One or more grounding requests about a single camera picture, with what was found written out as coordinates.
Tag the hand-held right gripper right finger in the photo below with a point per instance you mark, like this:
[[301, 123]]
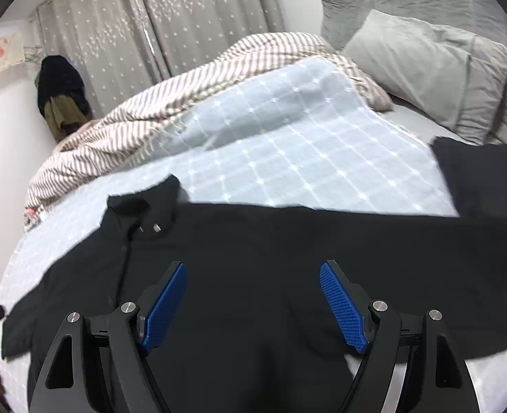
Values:
[[341, 305]]

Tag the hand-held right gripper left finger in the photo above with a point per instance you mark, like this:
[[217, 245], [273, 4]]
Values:
[[167, 297]]

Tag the black jacket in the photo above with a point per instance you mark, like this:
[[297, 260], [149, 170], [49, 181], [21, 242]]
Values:
[[253, 258]]

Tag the dark hanging clothes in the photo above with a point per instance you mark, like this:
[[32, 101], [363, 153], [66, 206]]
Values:
[[62, 90]]

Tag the light blue quilted blanket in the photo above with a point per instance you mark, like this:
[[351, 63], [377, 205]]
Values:
[[287, 137]]

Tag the striped beige blanket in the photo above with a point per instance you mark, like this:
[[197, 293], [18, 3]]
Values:
[[150, 112]]

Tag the grey bed sheet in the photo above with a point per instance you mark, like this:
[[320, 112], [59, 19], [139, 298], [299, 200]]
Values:
[[417, 120]]

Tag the grey floor cloth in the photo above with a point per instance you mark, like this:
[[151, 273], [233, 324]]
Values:
[[425, 69]]

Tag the grey patterned curtain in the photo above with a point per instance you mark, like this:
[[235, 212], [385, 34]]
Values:
[[150, 21]]

